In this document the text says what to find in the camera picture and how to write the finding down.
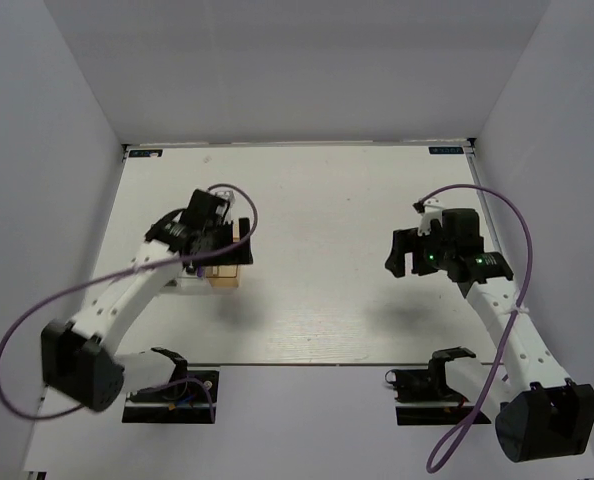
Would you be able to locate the orange plastic container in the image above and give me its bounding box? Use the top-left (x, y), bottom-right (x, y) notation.
top-left (204, 221), bottom-right (240, 289)

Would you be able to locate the right corner label sticker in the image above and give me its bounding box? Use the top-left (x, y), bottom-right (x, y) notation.
top-left (428, 146), bottom-right (464, 155)

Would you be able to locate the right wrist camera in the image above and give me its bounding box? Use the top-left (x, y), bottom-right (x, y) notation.
top-left (413, 197), bottom-right (444, 236)

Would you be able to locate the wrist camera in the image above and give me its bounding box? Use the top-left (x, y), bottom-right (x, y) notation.
top-left (212, 190), bottom-right (235, 223)
top-left (413, 197), bottom-right (444, 236)

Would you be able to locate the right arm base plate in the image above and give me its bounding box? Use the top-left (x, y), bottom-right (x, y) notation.
top-left (384, 367), bottom-right (474, 426)

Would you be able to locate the corner label sticker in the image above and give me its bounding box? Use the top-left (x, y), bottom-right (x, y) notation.
top-left (428, 146), bottom-right (464, 155)
top-left (128, 149), bottom-right (163, 158)

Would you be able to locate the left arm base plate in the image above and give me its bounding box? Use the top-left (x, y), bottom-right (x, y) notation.
top-left (122, 369), bottom-right (220, 425)

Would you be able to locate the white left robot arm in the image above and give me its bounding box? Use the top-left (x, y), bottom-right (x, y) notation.
top-left (41, 183), bottom-right (258, 412)

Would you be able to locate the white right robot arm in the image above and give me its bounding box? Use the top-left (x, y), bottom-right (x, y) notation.
top-left (385, 198), bottom-right (594, 463)

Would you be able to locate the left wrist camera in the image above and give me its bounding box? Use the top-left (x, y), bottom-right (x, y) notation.
top-left (212, 190), bottom-right (235, 223)

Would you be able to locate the left corner label sticker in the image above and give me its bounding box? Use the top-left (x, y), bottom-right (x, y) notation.
top-left (128, 149), bottom-right (163, 158)

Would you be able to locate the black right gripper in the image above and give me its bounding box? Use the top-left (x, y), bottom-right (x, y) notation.
top-left (385, 222), bottom-right (455, 277)

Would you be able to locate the clear plastic container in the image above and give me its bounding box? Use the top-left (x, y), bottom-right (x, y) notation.
top-left (162, 267), bottom-right (210, 295)

